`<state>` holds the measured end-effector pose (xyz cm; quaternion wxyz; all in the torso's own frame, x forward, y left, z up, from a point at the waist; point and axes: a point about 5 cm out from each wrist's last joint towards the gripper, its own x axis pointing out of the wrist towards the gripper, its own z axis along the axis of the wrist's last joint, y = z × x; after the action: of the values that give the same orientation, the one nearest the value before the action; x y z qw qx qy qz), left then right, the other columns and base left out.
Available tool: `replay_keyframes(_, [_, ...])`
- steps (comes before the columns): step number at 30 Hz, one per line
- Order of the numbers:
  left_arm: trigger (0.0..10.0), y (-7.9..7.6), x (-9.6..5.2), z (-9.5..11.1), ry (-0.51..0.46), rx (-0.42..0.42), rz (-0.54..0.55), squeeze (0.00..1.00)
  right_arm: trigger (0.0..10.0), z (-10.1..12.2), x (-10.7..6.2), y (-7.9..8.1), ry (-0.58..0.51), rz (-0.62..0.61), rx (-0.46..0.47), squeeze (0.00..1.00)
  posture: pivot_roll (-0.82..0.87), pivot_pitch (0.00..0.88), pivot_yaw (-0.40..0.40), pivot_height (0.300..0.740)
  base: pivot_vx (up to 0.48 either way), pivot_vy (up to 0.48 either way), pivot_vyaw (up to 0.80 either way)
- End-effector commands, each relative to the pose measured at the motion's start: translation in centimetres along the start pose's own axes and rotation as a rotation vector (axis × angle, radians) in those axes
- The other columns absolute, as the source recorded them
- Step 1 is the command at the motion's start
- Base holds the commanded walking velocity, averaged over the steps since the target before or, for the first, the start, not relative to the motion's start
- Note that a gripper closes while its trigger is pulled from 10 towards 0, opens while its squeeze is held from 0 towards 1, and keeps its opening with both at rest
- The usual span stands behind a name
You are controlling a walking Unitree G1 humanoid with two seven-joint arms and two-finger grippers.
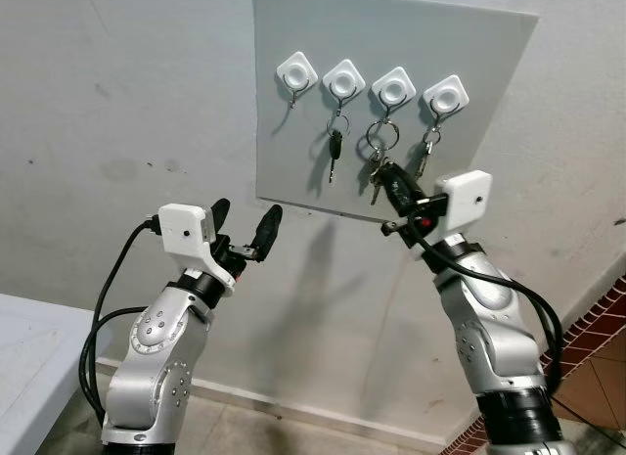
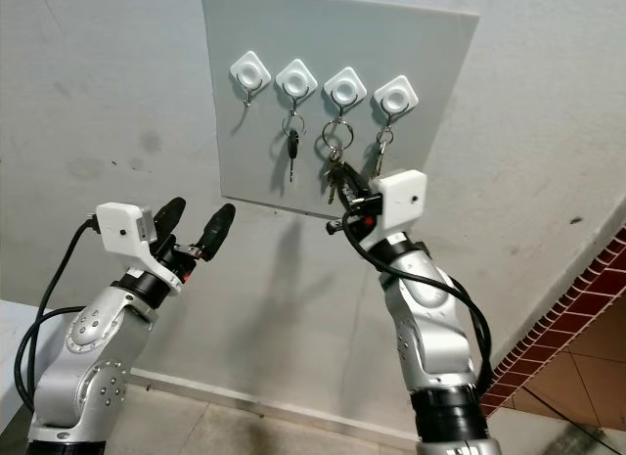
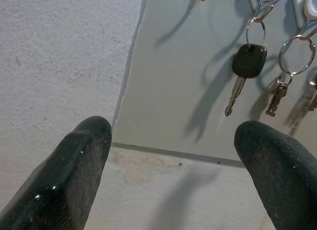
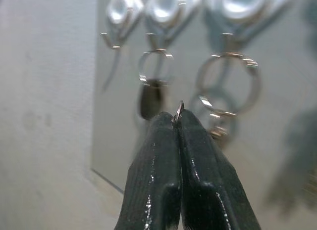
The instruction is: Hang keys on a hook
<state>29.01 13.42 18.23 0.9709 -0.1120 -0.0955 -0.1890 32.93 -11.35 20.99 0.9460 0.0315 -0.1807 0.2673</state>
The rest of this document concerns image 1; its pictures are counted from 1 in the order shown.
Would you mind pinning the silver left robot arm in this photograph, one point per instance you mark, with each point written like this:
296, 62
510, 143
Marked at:
156, 338

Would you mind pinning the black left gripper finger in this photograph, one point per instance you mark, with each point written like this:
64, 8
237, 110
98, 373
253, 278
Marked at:
219, 215
266, 228

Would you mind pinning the small brass key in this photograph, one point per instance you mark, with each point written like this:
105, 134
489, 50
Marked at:
373, 193

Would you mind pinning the black car key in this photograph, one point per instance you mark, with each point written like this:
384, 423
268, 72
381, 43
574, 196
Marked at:
335, 144

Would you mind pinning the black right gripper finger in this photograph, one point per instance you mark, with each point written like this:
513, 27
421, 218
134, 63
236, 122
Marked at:
411, 186
396, 186

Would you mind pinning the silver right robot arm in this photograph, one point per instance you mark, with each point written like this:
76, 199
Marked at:
489, 328

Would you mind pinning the white plastic table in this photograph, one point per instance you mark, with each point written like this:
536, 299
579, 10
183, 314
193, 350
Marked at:
34, 367

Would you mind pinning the white square wall hook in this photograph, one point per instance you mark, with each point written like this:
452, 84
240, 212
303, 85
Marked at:
394, 87
446, 98
296, 71
343, 80

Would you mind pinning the grey hook board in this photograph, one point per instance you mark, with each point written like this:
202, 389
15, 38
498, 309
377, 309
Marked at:
469, 54

